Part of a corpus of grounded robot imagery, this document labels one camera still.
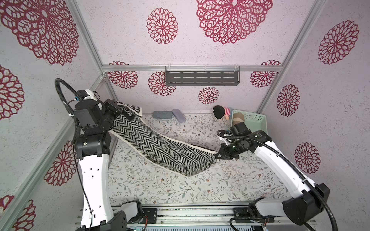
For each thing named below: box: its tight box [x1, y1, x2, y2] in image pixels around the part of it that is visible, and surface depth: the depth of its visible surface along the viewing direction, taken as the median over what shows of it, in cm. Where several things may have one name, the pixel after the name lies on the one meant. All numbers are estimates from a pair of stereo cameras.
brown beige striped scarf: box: [232, 112, 245, 127], surface depth 112 cm
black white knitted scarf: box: [108, 102, 218, 177], surface depth 72 cm
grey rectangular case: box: [152, 110, 173, 119], surface depth 119 cm
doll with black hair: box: [211, 104, 231, 121], surface depth 118 cm
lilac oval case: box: [171, 108, 186, 123], surface depth 119 cm
